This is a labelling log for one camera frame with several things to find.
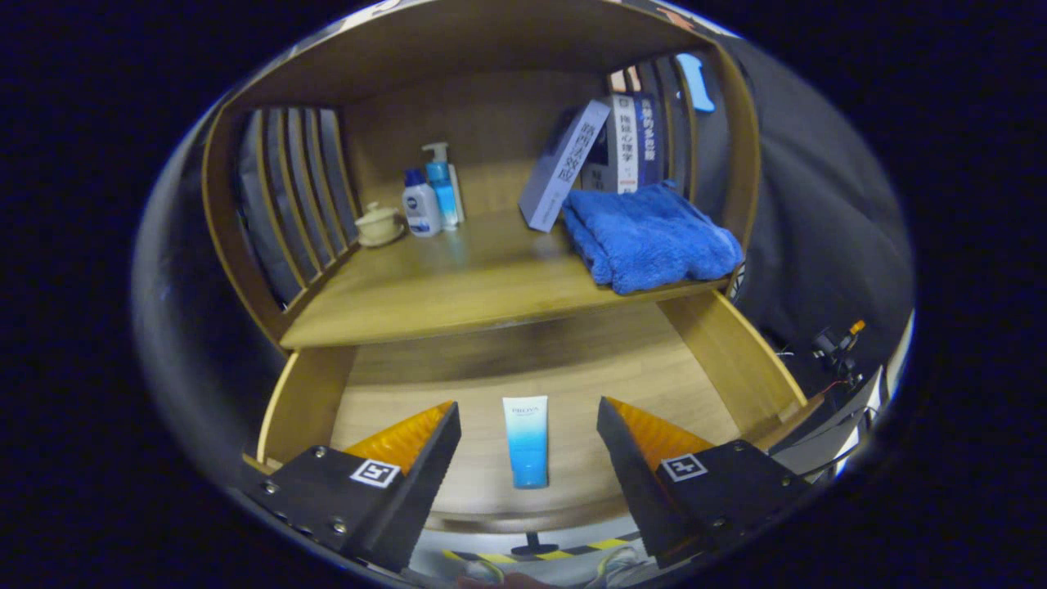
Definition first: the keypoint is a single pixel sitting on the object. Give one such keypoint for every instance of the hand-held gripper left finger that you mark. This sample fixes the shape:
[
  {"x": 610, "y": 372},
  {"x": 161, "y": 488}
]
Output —
[{"x": 417, "y": 499}]

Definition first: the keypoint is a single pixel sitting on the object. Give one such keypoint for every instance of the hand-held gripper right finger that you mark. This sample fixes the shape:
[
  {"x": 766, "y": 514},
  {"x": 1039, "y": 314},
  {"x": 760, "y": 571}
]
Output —
[{"x": 638, "y": 491}]

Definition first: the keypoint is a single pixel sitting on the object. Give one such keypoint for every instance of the wooden drawer with black knob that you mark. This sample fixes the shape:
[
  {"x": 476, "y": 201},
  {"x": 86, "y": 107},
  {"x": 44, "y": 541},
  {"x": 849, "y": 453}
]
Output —
[{"x": 589, "y": 384}]

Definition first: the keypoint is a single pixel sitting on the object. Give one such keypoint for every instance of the blue and white tube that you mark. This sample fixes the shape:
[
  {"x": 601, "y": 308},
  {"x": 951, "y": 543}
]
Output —
[{"x": 526, "y": 446}]

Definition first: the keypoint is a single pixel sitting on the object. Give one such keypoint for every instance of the wooden countertop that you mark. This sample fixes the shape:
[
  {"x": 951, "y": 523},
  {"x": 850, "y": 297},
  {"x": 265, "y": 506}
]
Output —
[{"x": 458, "y": 286}]

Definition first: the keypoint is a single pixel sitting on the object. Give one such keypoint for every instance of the yellow and black floor tape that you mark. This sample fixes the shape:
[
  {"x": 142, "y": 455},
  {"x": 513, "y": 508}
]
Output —
[{"x": 605, "y": 543}]

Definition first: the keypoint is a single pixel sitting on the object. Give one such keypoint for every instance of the black device with orange tip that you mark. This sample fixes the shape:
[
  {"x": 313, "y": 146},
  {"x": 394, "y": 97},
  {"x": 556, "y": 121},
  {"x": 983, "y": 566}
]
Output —
[{"x": 834, "y": 343}]

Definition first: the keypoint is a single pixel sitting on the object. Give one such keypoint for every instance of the blue folded towel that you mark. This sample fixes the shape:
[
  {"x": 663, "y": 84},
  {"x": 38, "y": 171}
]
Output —
[{"x": 646, "y": 241}]

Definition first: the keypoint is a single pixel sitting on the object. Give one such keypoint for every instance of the beige lidded teacup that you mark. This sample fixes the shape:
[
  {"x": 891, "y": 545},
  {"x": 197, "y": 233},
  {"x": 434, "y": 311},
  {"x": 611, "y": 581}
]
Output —
[{"x": 379, "y": 225}]

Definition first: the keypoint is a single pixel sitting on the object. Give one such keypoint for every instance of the white and blue lotion bottle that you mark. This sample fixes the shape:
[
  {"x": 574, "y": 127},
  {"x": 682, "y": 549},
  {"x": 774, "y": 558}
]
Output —
[{"x": 421, "y": 209}]

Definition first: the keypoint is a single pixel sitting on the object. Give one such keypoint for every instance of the white pole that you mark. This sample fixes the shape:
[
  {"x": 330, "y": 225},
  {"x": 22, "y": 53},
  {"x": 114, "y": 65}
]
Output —
[{"x": 897, "y": 352}]

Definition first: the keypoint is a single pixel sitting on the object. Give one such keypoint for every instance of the blue pump bottle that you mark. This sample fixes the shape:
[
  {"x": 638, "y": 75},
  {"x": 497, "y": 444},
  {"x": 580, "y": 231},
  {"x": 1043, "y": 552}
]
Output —
[{"x": 442, "y": 192}]

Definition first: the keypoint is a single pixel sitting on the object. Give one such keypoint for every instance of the grey book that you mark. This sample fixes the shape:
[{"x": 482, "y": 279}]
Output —
[{"x": 564, "y": 168}]

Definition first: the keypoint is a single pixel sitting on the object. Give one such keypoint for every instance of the black backdrop cloth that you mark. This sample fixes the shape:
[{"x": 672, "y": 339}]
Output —
[{"x": 818, "y": 204}]

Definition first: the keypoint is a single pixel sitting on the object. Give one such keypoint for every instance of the white-spined book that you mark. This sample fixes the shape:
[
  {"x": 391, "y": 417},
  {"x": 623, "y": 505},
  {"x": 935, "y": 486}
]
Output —
[{"x": 626, "y": 143}]

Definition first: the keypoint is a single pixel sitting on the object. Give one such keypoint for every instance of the blue-spined book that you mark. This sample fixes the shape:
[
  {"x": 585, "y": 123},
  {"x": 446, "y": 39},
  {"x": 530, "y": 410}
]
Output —
[{"x": 649, "y": 139}]

